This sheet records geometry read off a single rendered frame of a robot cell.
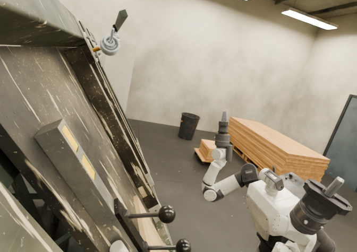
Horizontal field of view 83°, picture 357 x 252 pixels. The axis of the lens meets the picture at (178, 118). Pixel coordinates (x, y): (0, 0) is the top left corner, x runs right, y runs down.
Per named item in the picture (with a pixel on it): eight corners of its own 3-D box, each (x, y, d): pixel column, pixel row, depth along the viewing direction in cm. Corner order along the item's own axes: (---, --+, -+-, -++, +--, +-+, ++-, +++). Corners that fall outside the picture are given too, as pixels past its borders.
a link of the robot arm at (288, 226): (288, 218, 64) (272, 238, 70) (324, 235, 62) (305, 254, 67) (286, 193, 74) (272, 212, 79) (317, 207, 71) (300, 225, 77)
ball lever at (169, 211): (121, 229, 46) (176, 227, 43) (114, 218, 45) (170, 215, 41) (128, 215, 50) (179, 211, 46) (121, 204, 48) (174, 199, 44)
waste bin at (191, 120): (196, 142, 551) (202, 119, 536) (177, 139, 537) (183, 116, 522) (191, 135, 602) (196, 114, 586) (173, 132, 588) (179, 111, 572)
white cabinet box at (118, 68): (121, 135, 479) (137, 45, 429) (95, 131, 464) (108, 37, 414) (122, 126, 535) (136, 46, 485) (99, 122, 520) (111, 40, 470)
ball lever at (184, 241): (141, 260, 51) (192, 260, 47) (135, 251, 50) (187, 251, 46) (146, 244, 55) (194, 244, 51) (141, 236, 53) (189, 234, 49)
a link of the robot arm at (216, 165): (223, 146, 130) (214, 163, 133) (216, 146, 123) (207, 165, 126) (231, 151, 126) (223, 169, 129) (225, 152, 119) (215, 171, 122)
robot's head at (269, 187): (269, 180, 109) (269, 166, 106) (283, 192, 99) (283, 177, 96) (258, 184, 107) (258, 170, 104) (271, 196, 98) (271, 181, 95)
